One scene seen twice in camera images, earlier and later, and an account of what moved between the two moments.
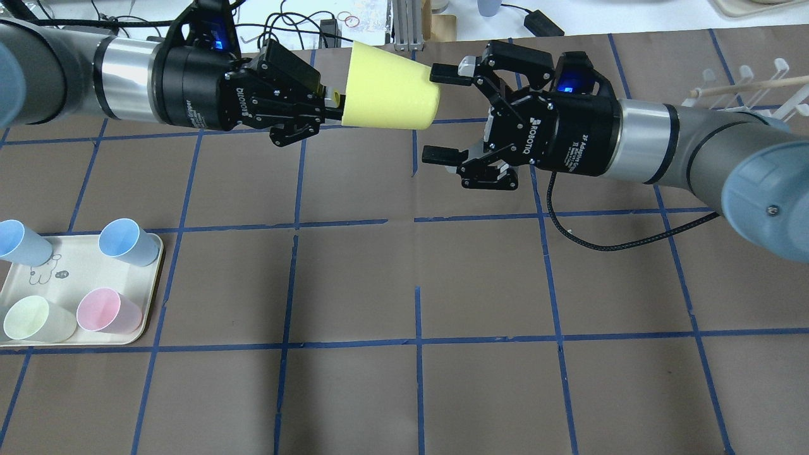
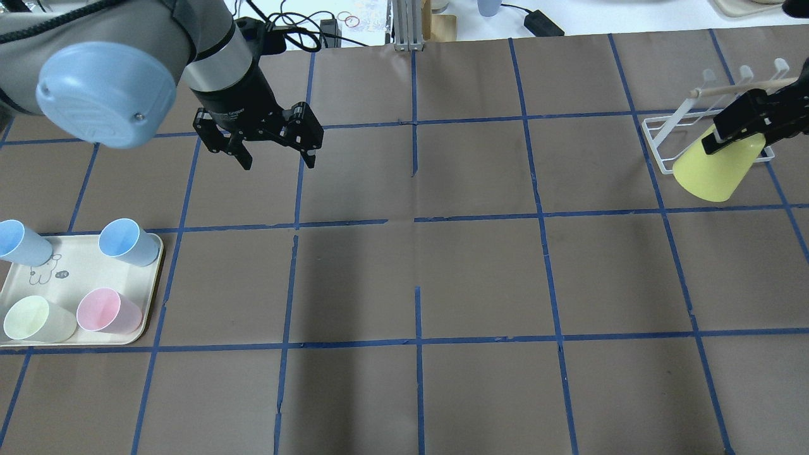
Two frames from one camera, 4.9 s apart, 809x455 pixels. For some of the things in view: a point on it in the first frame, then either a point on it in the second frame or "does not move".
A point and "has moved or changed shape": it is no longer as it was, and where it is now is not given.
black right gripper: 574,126 -> 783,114
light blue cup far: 122,237 does not move
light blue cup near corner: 21,246 does not move
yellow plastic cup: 384,90 has moved or changed shape
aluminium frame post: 407,23 does not move
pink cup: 106,309 does not move
